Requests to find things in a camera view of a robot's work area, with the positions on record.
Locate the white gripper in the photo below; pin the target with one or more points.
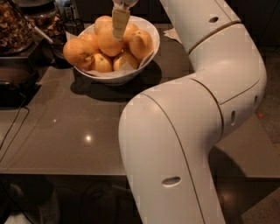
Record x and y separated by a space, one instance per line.
120 23

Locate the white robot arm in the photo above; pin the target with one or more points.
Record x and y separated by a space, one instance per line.
167 131

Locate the large left orange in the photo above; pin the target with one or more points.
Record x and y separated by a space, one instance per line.
78 52

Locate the white ceramic bowl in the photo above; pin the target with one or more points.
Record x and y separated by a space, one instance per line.
122 76

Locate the small dark bowl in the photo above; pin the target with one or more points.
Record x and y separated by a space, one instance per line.
57 45

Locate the folded paper napkins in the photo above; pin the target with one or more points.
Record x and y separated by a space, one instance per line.
172 34

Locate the glass jar of nuts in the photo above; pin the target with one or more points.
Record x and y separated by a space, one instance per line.
15 34

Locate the black appliance on left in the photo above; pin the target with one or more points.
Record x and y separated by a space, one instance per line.
18 82

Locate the black wire cup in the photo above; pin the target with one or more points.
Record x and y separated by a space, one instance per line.
74 26

